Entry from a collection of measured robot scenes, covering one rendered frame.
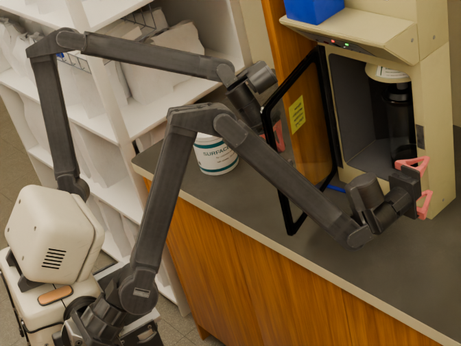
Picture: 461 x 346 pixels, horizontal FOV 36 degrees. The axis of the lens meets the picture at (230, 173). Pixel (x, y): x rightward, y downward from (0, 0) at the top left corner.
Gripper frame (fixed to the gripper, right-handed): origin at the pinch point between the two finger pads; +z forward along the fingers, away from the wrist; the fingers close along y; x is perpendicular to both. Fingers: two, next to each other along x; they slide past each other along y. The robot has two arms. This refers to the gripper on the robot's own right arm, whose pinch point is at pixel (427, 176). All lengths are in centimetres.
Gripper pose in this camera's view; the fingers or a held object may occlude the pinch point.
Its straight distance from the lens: 168.0
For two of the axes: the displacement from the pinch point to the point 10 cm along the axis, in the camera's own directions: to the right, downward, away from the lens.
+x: -6.5, -3.1, 6.9
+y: -2.2, -7.9, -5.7
